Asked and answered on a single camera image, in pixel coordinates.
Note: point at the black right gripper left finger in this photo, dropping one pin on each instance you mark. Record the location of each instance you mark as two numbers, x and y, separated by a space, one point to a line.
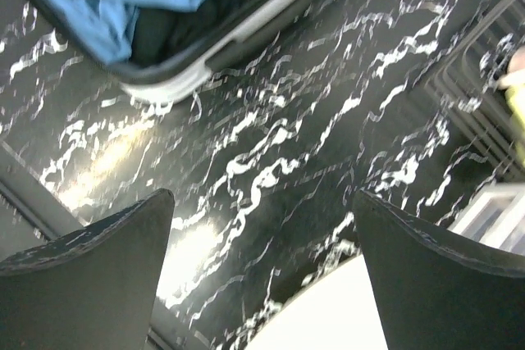
93 288

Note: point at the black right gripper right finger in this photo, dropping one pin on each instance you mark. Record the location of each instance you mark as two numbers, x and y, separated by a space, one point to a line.
435 289

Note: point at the white black space suitcase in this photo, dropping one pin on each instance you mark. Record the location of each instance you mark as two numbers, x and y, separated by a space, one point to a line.
176 78

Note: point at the black garment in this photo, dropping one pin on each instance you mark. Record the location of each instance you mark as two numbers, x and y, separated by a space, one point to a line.
160 34

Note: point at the white drawer organizer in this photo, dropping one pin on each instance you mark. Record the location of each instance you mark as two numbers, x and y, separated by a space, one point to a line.
495 217

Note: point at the white plastic basin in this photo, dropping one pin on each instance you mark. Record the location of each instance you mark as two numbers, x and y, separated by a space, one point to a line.
338 312

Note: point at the green plastic cup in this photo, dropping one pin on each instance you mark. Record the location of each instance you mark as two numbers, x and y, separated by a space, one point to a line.
513 85

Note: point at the pink plastic cup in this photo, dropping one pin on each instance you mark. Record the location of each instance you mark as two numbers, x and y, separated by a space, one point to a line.
517 61

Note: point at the black wire dish rack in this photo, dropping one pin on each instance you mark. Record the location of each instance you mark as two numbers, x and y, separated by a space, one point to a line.
464 83

